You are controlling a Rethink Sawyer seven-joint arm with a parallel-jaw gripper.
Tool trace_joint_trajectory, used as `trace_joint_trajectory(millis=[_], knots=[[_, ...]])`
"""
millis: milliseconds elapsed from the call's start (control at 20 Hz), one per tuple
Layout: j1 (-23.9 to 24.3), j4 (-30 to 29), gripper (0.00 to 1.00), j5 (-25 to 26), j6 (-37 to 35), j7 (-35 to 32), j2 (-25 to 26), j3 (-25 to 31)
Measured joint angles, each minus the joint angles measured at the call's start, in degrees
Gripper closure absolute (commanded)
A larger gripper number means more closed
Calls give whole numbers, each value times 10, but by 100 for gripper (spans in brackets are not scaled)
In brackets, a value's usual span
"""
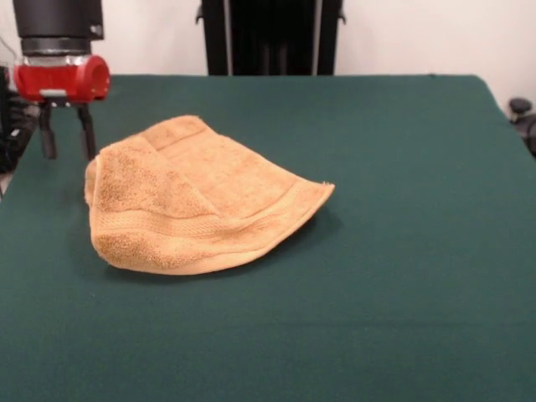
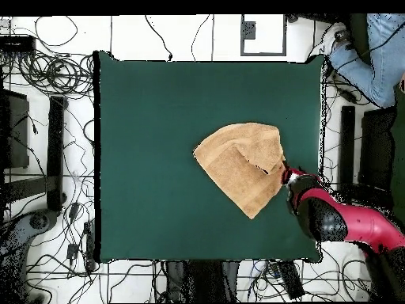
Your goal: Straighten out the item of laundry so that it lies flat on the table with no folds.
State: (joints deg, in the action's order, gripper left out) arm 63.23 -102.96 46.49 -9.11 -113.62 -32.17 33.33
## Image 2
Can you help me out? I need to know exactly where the large black box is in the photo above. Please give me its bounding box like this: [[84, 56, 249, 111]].
[[0, 88, 30, 169], [358, 106, 396, 192]]

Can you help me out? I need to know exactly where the black power adapter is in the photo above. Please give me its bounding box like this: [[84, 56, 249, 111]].
[[337, 89, 358, 103]]

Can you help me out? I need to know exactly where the gray stand base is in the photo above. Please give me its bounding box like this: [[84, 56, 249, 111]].
[[0, 209, 59, 257]]

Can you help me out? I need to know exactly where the person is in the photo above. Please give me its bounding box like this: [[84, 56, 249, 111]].
[[308, 13, 405, 108]]

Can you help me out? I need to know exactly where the coiled black cable bundle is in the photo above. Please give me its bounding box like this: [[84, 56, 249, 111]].
[[18, 51, 96, 96]]

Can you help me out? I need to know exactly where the black stand crossbar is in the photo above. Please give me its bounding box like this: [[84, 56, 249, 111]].
[[2, 175, 51, 203], [338, 181, 395, 211]]

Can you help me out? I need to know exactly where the tan terry towel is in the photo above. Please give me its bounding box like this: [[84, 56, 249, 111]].
[[192, 122, 287, 220]]

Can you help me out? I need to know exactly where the small gray floor plate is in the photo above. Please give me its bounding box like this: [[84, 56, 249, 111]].
[[242, 21, 257, 40]]

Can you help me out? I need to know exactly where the long black stand bar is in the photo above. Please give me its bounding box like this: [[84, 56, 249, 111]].
[[338, 105, 356, 191], [46, 95, 69, 212]]

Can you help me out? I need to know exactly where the dark green table cloth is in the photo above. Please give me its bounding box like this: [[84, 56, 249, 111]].
[[93, 50, 328, 264]]

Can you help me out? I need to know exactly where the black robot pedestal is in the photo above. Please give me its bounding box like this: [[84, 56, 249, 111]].
[[164, 260, 240, 303]]

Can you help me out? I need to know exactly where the flat black device box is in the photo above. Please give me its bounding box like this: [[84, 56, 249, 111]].
[[0, 34, 36, 55]]

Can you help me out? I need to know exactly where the gray floor frame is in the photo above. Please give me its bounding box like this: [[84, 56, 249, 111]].
[[240, 13, 288, 57]]

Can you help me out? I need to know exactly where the black power strip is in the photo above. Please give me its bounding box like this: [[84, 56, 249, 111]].
[[276, 260, 305, 301]]

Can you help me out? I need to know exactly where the black cable with plug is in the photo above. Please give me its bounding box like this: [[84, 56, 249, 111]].
[[144, 14, 174, 62]]

